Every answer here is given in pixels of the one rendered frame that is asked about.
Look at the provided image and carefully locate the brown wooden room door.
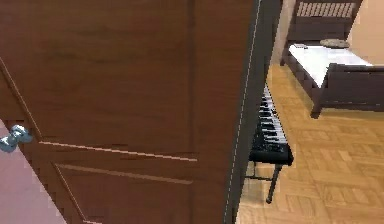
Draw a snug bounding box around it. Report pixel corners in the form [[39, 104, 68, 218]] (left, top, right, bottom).
[[0, 0, 284, 224]]

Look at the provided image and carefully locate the black keyboard piano on stand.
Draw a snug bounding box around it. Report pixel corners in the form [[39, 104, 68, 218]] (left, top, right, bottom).
[[244, 84, 295, 205]]

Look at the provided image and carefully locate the dark wooden bed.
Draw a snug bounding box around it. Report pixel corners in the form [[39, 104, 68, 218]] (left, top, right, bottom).
[[279, 0, 384, 120]]

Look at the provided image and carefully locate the grey pillow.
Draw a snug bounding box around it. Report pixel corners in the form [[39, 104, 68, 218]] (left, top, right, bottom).
[[319, 38, 351, 49]]

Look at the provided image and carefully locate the silver door knob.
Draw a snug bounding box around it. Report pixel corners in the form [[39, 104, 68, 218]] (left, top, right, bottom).
[[0, 124, 34, 154]]

